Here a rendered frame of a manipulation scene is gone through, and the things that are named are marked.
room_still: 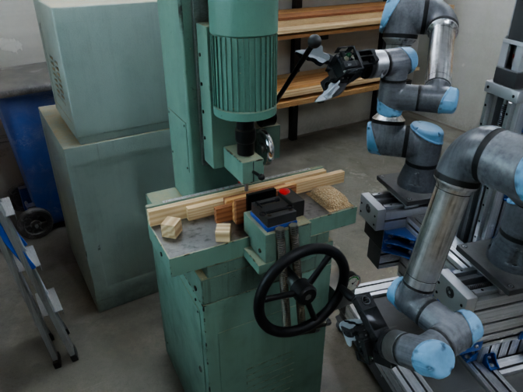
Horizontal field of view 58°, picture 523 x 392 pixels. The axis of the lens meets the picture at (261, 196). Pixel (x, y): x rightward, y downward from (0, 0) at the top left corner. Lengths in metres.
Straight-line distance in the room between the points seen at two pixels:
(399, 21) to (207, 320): 1.13
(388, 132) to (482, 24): 3.13
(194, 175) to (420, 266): 0.78
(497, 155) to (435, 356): 0.41
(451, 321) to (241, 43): 0.80
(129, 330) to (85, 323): 0.23
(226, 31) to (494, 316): 1.07
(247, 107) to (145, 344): 1.38
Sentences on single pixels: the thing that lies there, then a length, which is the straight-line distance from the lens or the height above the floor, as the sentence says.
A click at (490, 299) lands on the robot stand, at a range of 1.47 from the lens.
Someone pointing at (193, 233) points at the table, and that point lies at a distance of 1.34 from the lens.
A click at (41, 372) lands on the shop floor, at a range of 2.34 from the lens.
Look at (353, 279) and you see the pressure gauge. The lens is 1.55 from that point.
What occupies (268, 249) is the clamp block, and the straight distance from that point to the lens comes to 1.23.
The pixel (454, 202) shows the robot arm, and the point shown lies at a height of 1.13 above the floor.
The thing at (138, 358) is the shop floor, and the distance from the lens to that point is 2.27.
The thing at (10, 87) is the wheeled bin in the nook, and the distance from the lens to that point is 2.86.
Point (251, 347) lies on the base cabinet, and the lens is 1.58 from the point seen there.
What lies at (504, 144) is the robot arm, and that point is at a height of 1.29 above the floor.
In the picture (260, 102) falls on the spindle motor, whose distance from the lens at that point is 1.26.
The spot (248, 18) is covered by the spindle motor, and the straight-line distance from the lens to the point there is 1.20.
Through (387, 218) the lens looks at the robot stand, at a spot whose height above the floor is 0.73.
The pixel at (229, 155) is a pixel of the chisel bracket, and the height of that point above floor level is 1.06.
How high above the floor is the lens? 1.62
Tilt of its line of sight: 28 degrees down
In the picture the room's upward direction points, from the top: straight up
